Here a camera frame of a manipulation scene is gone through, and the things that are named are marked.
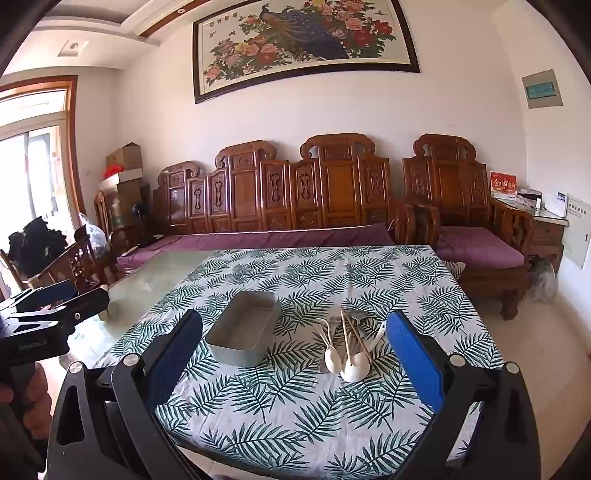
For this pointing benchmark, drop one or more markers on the wooden side chair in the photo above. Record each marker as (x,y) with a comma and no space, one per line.
(69,265)

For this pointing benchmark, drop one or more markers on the person's left hand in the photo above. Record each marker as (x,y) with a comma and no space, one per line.
(40,397)

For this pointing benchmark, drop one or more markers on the closed brown cardboard box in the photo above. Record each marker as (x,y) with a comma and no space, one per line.
(129,194)

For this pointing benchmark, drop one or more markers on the framed peacock flower painting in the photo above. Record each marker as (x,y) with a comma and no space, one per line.
(304,41)

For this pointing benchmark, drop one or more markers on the wooden side table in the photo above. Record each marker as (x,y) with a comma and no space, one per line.
(547,235)

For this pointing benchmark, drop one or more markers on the white ceramic spoon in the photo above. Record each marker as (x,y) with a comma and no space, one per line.
(354,370)
(333,360)

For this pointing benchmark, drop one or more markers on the carved wooden armchair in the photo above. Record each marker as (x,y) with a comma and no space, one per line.
(452,184)

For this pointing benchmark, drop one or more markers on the white box with red flowers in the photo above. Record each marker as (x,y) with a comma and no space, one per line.
(124,177)

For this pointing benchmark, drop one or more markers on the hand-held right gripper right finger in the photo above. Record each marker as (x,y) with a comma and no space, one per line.
(412,360)

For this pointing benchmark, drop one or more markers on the dark wooden chopstick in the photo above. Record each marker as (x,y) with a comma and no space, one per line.
(352,331)

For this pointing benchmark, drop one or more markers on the red greeting card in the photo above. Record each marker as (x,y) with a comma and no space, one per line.
(503,184)

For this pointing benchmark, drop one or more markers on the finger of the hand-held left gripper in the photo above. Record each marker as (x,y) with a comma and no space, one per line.
(53,293)
(78,307)

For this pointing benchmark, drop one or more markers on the grey metal tray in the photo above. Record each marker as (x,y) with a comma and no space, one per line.
(242,328)

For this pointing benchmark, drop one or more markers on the green leaf print tablecloth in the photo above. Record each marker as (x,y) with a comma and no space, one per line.
(300,277)

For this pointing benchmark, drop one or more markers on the purple armchair cushion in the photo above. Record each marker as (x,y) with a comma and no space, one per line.
(480,249)

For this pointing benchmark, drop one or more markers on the clear plastic bag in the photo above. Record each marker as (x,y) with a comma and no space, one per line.
(96,235)

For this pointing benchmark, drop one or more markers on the black clothing pile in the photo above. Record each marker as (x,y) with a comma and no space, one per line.
(32,247)

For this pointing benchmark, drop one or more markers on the carved wooden sofa bench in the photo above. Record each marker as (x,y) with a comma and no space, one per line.
(277,194)

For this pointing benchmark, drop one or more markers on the grey wall electrical box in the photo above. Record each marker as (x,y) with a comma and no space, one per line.
(542,90)

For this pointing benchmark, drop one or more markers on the wooden window frame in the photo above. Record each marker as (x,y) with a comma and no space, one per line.
(71,138)

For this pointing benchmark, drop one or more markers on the long purple bench cushion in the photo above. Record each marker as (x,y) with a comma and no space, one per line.
(258,242)

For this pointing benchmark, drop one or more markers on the white plastic bag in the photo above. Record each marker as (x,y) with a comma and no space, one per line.
(544,279)

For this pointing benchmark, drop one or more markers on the white tissue box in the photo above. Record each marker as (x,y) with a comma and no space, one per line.
(528,197)

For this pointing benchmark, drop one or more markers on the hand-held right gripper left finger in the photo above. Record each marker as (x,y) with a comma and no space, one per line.
(171,360)

